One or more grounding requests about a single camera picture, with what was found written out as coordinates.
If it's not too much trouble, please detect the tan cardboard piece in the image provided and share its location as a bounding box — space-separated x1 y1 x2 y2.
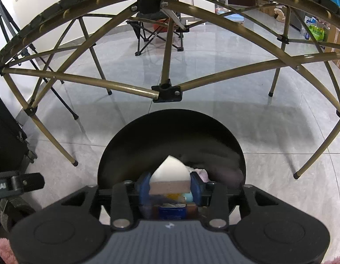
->
273 7 287 23

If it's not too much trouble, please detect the red bucket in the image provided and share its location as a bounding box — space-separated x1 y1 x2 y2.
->
153 19 170 35

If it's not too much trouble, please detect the black folding chair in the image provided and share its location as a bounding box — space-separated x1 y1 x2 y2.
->
126 8 185 55

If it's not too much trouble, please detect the green plastic bag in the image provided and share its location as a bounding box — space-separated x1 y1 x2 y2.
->
308 24 325 41

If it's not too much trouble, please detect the pink fluffy fabric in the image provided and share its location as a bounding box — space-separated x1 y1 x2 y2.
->
0 235 15 264

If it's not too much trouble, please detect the tan folding table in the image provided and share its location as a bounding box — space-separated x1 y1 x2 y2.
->
0 0 340 180

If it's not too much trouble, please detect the red topped sponge block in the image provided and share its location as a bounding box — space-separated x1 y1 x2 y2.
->
149 155 193 193

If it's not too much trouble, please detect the black tripod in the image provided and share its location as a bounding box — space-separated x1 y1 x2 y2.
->
0 0 78 120

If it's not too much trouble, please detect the clear plastic jar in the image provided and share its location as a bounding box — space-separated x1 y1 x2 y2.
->
215 0 229 14

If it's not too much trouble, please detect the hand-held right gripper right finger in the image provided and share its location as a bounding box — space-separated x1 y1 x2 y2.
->
190 170 281 230

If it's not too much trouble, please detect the black rubber cart wheel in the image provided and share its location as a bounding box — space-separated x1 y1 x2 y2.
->
0 197 35 233

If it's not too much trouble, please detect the open cardboard box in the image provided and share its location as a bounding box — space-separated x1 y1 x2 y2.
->
259 4 281 15

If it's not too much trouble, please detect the blue white flat box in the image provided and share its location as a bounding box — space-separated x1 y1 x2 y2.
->
224 13 245 23

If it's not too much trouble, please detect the black suitcase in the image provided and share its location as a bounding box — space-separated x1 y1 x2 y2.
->
0 88 38 175

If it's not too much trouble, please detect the black round bin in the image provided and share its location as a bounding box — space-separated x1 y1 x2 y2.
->
97 108 246 196

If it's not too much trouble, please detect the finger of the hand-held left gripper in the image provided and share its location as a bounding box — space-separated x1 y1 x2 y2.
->
10 173 45 192

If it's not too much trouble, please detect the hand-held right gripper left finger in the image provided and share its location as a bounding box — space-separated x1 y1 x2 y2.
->
61 172 151 230

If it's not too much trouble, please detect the large cardboard box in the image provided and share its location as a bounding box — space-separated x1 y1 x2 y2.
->
323 26 340 76

